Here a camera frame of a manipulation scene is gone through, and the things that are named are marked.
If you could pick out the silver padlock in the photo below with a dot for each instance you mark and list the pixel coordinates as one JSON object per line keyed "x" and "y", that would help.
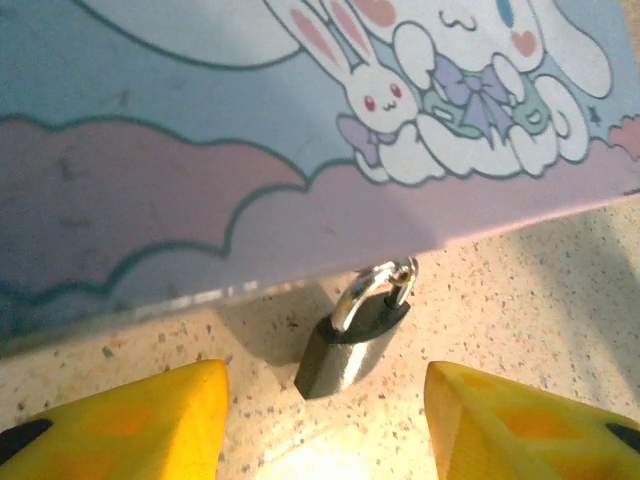
{"x": 345, "y": 360}

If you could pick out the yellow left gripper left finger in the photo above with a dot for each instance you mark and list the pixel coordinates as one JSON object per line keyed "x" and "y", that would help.
{"x": 125, "y": 435}

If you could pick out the pastel cartoon tin box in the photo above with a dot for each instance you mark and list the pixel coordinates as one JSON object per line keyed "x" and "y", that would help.
{"x": 200, "y": 150}

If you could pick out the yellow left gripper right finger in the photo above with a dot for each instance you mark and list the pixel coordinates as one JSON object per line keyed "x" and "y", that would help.
{"x": 520, "y": 435}

